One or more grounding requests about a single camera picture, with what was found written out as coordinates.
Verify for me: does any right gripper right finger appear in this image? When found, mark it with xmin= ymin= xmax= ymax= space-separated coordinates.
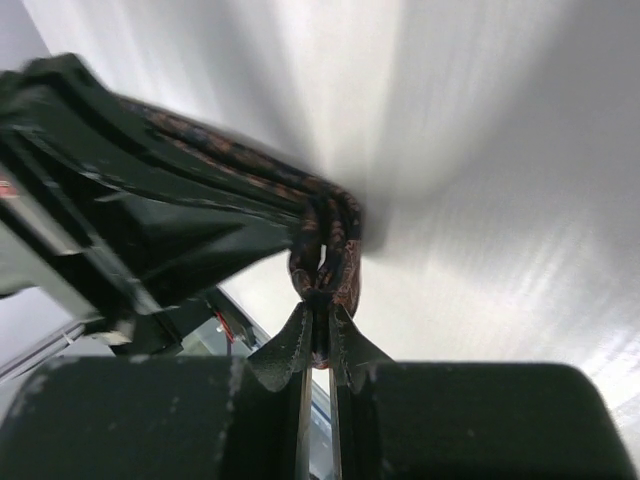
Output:
xmin=328 ymin=305 xmax=391 ymax=479

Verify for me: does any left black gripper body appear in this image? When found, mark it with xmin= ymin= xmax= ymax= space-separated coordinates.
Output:
xmin=1 ymin=69 xmax=185 ymax=355

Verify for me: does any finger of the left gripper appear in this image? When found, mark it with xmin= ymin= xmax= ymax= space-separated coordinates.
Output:
xmin=19 ymin=54 xmax=298 ymax=318

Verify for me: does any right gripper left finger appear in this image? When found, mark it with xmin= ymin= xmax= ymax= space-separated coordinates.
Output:
xmin=249 ymin=302 xmax=313 ymax=479

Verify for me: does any dark paisley necktie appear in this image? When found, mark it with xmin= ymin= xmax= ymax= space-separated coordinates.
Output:
xmin=118 ymin=96 xmax=363 ymax=370

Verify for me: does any aluminium rail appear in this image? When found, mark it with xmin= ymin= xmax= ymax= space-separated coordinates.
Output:
xmin=1 ymin=317 xmax=107 ymax=384

